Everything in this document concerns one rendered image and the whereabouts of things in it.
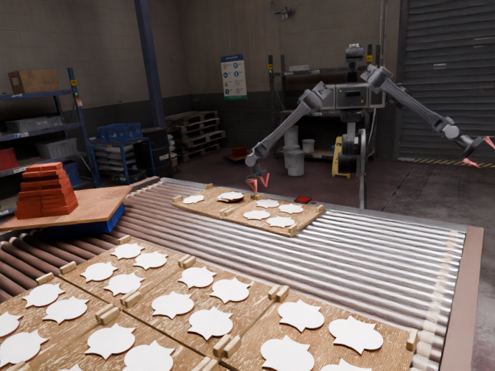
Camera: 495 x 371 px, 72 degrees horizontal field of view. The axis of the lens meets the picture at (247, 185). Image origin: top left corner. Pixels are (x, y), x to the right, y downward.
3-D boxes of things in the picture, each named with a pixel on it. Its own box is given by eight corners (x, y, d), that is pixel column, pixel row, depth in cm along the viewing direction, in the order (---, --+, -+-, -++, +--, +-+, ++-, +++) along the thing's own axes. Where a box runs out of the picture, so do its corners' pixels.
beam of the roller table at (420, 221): (165, 184, 270) (163, 177, 268) (482, 239, 153) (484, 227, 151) (156, 187, 263) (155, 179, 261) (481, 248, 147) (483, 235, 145)
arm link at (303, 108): (323, 103, 173) (309, 87, 172) (323, 105, 168) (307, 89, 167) (266, 157, 193) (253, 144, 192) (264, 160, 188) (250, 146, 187)
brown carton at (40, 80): (48, 92, 525) (43, 70, 515) (62, 91, 504) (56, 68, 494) (12, 95, 487) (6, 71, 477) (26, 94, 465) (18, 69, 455)
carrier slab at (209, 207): (212, 188, 230) (212, 186, 230) (261, 199, 205) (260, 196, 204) (171, 205, 205) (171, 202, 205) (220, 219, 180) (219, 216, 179)
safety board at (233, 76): (224, 99, 760) (220, 56, 731) (247, 99, 726) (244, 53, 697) (223, 99, 758) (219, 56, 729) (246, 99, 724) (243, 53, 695)
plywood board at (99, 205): (48, 196, 208) (48, 193, 207) (132, 188, 211) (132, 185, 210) (-1, 231, 160) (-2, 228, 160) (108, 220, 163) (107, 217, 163)
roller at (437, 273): (122, 202, 232) (121, 195, 230) (456, 282, 123) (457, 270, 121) (116, 204, 228) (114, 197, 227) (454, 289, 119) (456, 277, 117)
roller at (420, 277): (116, 204, 228) (114, 197, 227) (454, 290, 119) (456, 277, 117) (109, 207, 224) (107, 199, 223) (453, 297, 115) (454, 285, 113)
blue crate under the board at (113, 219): (72, 215, 201) (68, 199, 198) (126, 210, 203) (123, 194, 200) (48, 239, 172) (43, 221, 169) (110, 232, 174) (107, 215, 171)
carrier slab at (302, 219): (261, 199, 205) (261, 196, 204) (325, 211, 180) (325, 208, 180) (222, 219, 179) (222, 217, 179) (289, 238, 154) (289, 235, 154)
